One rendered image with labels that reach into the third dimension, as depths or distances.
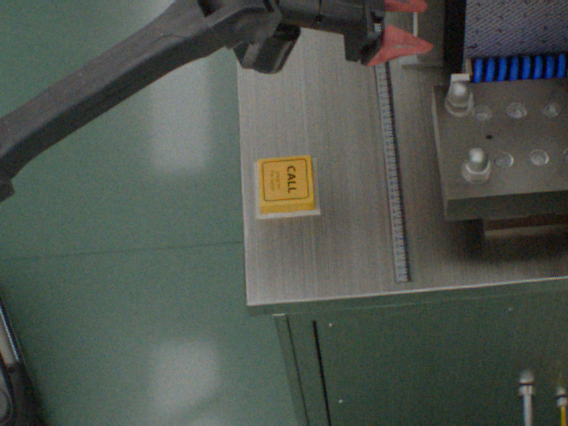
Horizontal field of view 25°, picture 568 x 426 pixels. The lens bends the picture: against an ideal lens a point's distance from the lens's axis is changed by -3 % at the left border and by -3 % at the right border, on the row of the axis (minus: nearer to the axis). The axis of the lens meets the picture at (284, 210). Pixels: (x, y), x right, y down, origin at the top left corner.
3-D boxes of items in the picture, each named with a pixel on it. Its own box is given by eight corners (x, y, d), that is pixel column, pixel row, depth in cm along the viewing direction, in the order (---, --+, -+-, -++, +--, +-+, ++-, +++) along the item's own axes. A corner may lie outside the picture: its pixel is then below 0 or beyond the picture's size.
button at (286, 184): (258, 167, 174) (257, 158, 172) (312, 162, 174) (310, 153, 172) (261, 214, 171) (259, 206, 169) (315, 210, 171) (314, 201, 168)
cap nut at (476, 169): (459, 158, 158) (461, 140, 154) (489, 156, 157) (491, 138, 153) (463, 185, 156) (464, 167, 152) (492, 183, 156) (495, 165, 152)
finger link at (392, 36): (419, 77, 159) (349, 64, 156) (414, 29, 162) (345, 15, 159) (445, 50, 153) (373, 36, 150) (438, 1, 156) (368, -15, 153)
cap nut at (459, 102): (442, 92, 162) (443, 73, 158) (471, 90, 162) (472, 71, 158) (446, 117, 160) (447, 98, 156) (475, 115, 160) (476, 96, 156)
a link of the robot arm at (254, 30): (241, 21, 144) (214, -31, 148) (209, 90, 152) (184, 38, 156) (332, 18, 150) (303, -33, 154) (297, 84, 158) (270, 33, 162)
